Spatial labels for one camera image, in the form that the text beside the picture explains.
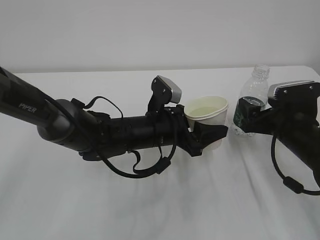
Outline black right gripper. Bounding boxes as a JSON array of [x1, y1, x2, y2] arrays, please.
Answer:
[[237, 97, 320, 150]]

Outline white paper cup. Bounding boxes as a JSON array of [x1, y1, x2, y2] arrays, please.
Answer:
[[184, 95, 230, 152]]

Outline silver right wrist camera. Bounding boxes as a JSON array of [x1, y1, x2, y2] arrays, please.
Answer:
[[267, 80, 320, 107]]

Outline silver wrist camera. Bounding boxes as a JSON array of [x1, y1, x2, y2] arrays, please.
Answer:
[[267, 80, 320, 107], [147, 75, 182, 112]]

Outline clear plastic water bottle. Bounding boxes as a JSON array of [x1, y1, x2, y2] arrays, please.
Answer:
[[231, 64, 270, 137]]

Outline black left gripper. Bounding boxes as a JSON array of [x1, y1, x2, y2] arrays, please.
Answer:
[[152, 104, 228, 157]]

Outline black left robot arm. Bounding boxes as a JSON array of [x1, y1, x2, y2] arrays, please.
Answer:
[[0, 68, 228, 161]]

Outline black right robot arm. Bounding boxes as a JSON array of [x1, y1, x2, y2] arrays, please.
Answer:
[[237, 98, 320, 196]]

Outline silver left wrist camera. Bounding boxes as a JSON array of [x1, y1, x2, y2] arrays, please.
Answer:
[[147, 75, 182, 112]]

